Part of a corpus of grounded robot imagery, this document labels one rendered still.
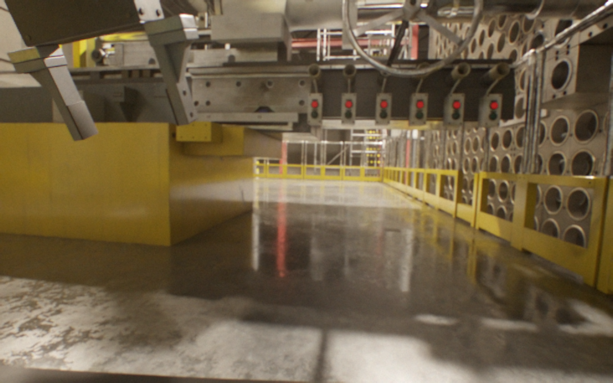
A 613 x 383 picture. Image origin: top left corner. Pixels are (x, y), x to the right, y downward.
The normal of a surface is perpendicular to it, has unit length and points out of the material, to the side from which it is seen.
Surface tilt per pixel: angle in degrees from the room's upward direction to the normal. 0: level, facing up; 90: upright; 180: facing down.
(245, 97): 90
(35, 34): 113
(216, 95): 90
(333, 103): 90
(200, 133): 90
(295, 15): 138
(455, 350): 0
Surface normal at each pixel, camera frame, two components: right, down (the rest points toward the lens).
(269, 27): -0.14, 0.08
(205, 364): 0.03, -1.00
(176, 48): -0.09, 0.47
